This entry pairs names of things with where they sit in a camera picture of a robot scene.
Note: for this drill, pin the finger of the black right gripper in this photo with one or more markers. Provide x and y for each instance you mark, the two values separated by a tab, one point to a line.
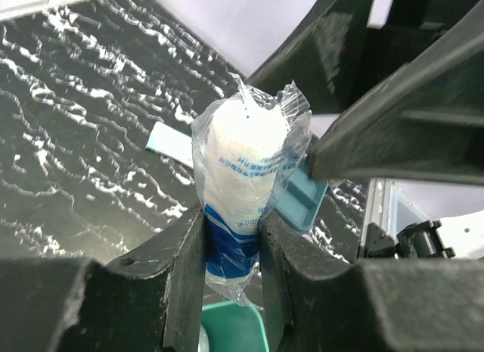
322	55
424	122

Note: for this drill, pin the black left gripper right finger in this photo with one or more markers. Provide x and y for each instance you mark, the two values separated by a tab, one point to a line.
315	302

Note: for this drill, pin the dark teal tray insert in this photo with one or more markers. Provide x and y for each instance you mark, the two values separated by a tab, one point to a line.
299	205

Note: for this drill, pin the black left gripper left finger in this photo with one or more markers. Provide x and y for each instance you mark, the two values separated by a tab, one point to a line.
149	299

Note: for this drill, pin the white blue sachet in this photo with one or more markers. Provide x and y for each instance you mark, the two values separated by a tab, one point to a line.
170	142

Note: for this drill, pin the teal plastic medicine box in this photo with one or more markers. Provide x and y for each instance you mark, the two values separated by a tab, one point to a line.
226	326

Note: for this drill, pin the white bottle blue label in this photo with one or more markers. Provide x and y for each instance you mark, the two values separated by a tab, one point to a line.
244	150

